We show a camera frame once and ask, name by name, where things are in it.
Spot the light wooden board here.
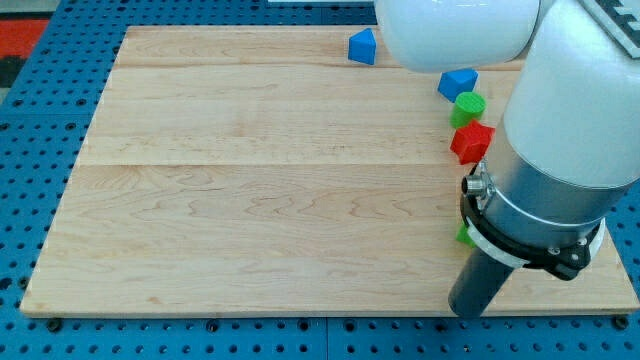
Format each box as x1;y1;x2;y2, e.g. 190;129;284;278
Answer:
18;25;640;319

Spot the blue triangular prism block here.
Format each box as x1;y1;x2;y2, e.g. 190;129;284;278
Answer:
347;28;377;65

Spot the blue perforated metal base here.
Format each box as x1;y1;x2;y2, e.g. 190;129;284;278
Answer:
1;0;639;359

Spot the green block behind arm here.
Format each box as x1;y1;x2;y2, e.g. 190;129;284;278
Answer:
455;223;476;248

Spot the blue cube block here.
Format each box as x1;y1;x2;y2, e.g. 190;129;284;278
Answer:
437;68;479;103

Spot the green cylinder block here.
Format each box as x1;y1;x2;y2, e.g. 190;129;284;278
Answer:
450;92;486;129

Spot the black cylindrical end tool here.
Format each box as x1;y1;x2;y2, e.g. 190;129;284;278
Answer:
448;248;514;318

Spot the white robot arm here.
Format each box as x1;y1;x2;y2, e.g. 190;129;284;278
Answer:
374;0;639;280

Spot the red star block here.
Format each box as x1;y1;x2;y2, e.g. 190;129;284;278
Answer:
450;119;496;165

